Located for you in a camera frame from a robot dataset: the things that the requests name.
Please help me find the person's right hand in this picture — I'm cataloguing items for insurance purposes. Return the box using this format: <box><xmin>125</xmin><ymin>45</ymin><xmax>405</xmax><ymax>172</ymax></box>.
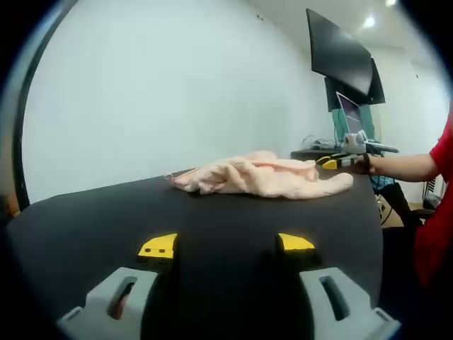
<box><xmin>353</xmin><ymin>152</ymin><xmax>377</xmax><ymax>175</ymax></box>

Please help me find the person in red shirt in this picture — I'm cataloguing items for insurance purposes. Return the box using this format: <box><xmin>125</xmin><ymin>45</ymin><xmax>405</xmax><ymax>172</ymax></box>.
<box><xmin>413</xmin><ymin>112</ymin><xmax>453</xmax><ymax>288</ymax></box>

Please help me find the pink fluffy towel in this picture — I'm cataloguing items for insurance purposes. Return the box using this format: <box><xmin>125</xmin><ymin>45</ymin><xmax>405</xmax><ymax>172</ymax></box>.
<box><xmin>164</xmin><ymin>150</ymin><xmax>355</xmax><ymax>200</ymax></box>

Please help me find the large black monitor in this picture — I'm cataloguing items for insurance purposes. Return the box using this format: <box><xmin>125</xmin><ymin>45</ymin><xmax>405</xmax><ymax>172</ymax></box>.
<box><xmin>306</xmin><ymin>8</ymin><xmax>374</xmax><ymax>98</ymax></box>

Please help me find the open laptop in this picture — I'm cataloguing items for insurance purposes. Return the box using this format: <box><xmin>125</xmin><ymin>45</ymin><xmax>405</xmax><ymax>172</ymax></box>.
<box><xmin>336</xmin><ymin>91</ymin><xmax>399</xmax><ymax>154</ymax></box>

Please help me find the black table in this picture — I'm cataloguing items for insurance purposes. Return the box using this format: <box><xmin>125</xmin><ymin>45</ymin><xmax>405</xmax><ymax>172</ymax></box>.
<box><xmin>6</xmin><ymin>166</ymin><xmax>384</xmax><ymax>340</ymax></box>

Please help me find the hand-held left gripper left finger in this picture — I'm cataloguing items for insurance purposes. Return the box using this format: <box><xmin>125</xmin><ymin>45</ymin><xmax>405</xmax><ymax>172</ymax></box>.
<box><xmin>56</xmin><ymin>232</ymin><xmax>178</xmax><ymax>340</ymax></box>

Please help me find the dark side desk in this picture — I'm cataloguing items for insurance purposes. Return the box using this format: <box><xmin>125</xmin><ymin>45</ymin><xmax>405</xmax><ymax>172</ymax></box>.
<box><xmin>290</xmin><ymin>147</ymin><xmax>346</xmax><ymax>161</ymax></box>

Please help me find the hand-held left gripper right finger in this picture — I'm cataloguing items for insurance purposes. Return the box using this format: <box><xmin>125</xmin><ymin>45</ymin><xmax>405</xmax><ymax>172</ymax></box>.
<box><xmin>275</xmin><ymin>232</ymin><xmax>403</xmax><ymax>340</ymax></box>

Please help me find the black office chair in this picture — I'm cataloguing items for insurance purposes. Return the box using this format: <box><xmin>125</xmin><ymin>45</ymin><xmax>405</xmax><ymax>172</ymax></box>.
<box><xmin>372</xmin><ymin>182</ymin><xmax>440</xmax><ymax>230</ymax></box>

